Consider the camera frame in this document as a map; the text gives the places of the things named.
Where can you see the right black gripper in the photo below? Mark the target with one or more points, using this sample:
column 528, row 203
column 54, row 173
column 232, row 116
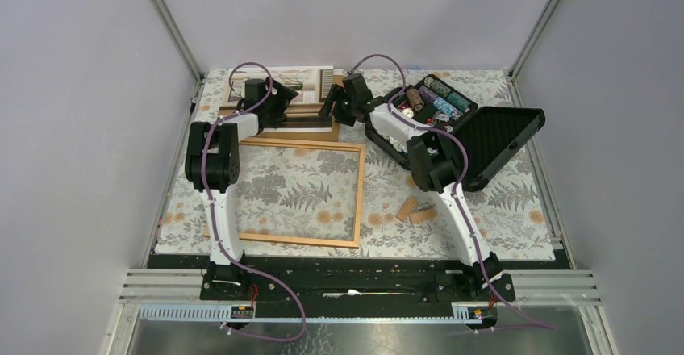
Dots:
column 335, row 94

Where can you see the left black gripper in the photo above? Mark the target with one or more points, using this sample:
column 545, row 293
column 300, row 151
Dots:
column 282, row 98

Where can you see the printed photo of plant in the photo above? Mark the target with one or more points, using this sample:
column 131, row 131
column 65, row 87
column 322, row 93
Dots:
column 310, row 85

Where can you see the brown cardboard backing board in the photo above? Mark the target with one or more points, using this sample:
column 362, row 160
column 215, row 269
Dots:
column 320, row 133

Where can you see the wooden picture frame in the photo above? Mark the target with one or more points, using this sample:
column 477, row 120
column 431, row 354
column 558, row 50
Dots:
column 360, row 208

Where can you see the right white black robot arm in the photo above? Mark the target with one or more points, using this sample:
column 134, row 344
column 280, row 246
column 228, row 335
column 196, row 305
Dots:
column 484, row 265

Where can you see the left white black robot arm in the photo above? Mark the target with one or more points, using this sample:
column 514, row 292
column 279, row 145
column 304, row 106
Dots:
column 212, row 165

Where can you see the floral patterned table mat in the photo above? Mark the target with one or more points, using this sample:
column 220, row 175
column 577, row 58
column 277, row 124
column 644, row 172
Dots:
column 507, row 212

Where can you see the small wooden block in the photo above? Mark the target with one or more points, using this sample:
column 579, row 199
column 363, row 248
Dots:
column 406, row 209
column 423, row 216

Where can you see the black poker chip case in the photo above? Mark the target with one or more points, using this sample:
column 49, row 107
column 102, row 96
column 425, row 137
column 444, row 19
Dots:
column 481, row 128

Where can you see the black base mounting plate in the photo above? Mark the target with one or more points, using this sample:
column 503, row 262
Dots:
column 337, row 287

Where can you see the aluminium rail frame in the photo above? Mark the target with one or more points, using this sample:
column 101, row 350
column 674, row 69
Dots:
column 165, row 311

